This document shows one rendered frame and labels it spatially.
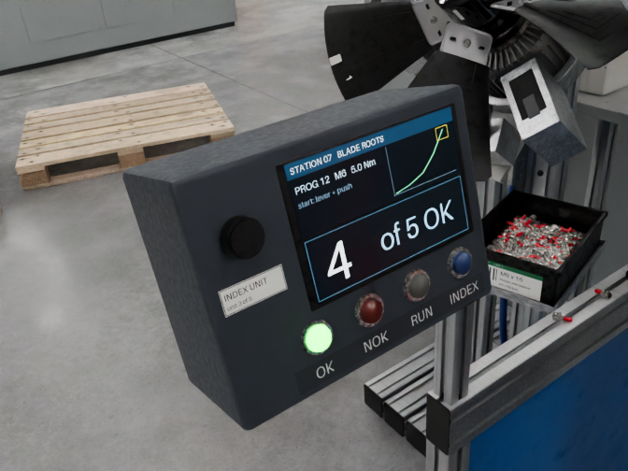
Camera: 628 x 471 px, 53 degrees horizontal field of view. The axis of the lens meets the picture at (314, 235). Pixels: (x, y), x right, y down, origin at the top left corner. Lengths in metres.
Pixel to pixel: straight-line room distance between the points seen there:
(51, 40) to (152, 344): 4.48
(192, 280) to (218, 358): 0.06
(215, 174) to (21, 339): 2.19
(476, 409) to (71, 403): 1.60
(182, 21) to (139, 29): 0.45
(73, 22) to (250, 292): 6.07
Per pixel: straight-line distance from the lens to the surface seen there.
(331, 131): 0.45
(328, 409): 1.97
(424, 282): 0.51
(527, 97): 1.22
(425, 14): 1.32
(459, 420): 0.80
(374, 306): 0.48
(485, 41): 1.25
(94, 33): 6.52
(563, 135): 1.22
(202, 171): 0.41
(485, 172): 1.14
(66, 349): 2.44
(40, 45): 6.42
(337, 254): 0.46
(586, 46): 1.05
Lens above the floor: 1.42
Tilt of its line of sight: 31 degrees down
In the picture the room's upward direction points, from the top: 5 degrees counter-clockwise
